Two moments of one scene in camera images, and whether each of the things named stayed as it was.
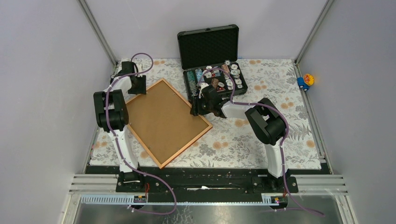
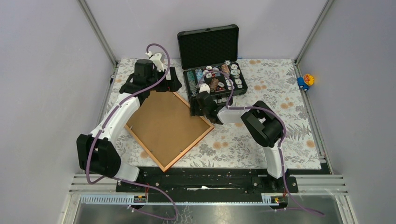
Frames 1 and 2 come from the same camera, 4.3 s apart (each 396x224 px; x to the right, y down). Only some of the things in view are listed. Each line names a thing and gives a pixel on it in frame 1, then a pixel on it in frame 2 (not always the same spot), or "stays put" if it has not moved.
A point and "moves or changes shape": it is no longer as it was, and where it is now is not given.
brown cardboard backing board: (163, 121) stays put
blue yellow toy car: (305, 81) stays put
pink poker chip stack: (224, 67) stays put
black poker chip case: (209, 56) stays put
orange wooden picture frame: (161, 120) moves or changes shape
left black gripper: (142, 88) → (174, 84)
